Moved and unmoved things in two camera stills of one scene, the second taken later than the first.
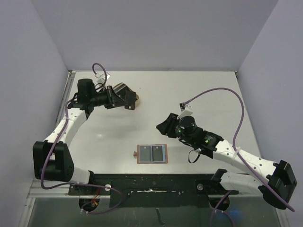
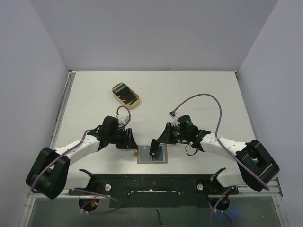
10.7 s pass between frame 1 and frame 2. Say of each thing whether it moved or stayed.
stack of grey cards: stayed
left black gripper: moved
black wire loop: moved
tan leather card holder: stayed
